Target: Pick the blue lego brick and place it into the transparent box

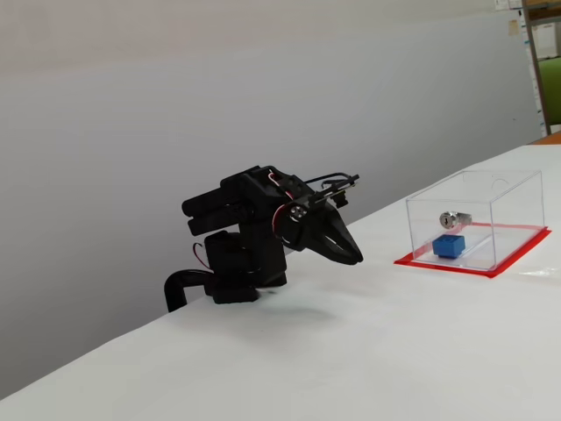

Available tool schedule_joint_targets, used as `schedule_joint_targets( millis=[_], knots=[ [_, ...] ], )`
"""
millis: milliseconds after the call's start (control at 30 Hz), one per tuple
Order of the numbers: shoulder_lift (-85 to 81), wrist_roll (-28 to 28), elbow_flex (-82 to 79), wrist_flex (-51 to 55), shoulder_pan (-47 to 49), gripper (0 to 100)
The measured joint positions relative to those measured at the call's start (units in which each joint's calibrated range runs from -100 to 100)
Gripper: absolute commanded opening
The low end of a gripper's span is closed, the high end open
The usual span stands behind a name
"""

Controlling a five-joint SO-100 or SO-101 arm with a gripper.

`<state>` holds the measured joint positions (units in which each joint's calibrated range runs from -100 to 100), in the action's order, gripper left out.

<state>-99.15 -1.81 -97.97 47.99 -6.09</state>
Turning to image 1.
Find silver cylinder lock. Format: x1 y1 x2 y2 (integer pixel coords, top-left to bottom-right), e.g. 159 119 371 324
439 210 473 229

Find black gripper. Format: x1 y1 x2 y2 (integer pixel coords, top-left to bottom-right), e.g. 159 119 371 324
273 196 365 267

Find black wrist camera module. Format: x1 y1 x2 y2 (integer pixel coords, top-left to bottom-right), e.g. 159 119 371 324
306 174 361 208

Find black table clamp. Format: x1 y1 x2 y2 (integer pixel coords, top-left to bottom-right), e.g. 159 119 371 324
163 268 216 313

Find metal shelf rack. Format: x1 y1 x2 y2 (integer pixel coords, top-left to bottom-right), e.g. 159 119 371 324
521 0 561 137

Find green panel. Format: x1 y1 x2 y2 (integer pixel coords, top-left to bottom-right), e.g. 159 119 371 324
537 55 561 124

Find white cardboard box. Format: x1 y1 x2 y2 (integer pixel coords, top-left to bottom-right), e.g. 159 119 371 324
532 21 558 59

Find black cable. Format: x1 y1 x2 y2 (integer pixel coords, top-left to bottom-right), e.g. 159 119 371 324
302 172 352 185

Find red white servo wire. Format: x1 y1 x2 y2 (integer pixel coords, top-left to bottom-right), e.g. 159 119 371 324
267 171 299 238
191 242 212 269

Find red tape frame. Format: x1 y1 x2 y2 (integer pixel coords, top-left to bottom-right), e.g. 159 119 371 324
393 223 551 280

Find transparent plastic box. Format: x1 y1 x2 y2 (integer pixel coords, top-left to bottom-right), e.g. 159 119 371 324
405 169 546 272

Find blue lego brick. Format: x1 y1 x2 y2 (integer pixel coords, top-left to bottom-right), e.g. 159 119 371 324
431 233 466 259

